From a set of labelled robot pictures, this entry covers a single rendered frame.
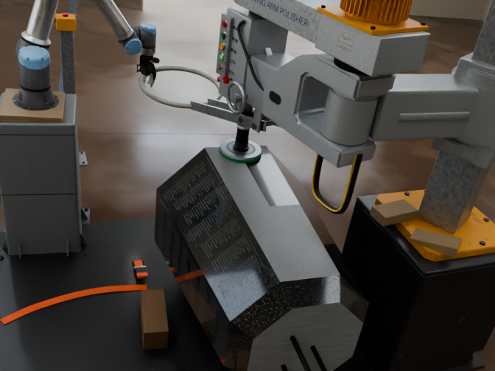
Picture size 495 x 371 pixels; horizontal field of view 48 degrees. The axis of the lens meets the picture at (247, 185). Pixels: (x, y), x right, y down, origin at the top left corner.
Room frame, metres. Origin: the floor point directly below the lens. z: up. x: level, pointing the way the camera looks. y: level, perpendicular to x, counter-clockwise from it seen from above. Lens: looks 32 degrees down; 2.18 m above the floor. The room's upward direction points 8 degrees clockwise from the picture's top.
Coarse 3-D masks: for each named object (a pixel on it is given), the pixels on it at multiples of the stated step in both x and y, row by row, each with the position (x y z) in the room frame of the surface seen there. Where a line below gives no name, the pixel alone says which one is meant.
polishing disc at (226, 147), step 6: (234, 138) 2.60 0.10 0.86; (222, 144) 2.52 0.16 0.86; (228, 144) 2.52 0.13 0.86; (252, 144) 2.56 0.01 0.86; (222, 150) 2.45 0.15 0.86; (228, 150) 2.46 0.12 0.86; (234, 150) 2.47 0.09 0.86; (252, 150) 2.50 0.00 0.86; (258, 150) 2.51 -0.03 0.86; (228, 156) 2.42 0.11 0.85; (234, 156) 2.41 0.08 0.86; (240, 156) 2.42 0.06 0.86; (246, 156) 2.43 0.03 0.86; (252, 156) 2.44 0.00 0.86; (258, 156) 2.46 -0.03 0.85
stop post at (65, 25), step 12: (60, 24) 3.48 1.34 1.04; (72, 24) 3.51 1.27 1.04; (60, 36) 3.49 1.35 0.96; (72, 36) 3.52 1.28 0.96; (60, 48) 3.52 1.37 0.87; (72, 48) 3.52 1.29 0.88; (72, 60) 3.52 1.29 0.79; (72, 72) 3.52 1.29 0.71; (72, 84) 3.52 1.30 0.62; (84, 156) 3.60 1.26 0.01
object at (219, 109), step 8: (192, 104) 2.79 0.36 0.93; (200, 104) 2.73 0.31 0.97; (216, 104) 2.81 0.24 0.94; (224, 104) 2.75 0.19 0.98; (232, 104) 2.70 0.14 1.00; (200, 112) 2.72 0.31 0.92; (208, 112) 2.66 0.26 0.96; (216, 112) 2.60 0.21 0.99; (224, 112) 2.55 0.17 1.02; (232, 120) 2.49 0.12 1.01; (240, 120) 2.42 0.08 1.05; (248, 120) 2.38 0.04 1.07; (264, 120) 2.46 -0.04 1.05; (264, 128) 2.29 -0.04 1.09
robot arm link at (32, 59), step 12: (24, 48) 2.64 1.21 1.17; (36, 48) 2.67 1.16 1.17; (24, 60) 2.56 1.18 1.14; (36, 60) 2.57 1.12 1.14; (48, 60) 2.62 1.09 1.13; (24, 72) 2.56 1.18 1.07; (36, 72) 2.56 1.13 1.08; (48, 72) 2.62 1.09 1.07; (24, 84) 2.56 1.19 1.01; (36, 84) 2.57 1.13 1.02; (48, 84) 2.62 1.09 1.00
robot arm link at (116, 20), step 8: (96, 0) 2.76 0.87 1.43; (104, 0) 2.77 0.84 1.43; (112, 0) 2.82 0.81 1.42; (104, 8) 2.77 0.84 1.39; (112, 8) 2.79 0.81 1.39; (104, 16) 2.80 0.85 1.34; (112, 16) 2.79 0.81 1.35; (120, 16) 2.82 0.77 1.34; (112, 24) 2.80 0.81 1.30; (120, 24) 2.81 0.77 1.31; (128, 24) 2.86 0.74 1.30; (120, 32) 2.82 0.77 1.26; (128, 32) 2.84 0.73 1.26; (120, 40) 2.84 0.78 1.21; (128, 40) 2.83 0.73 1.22; (136, 40) 2.84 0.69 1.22; (128, 48) 2.82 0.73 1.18; (136, 48) 2.85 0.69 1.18
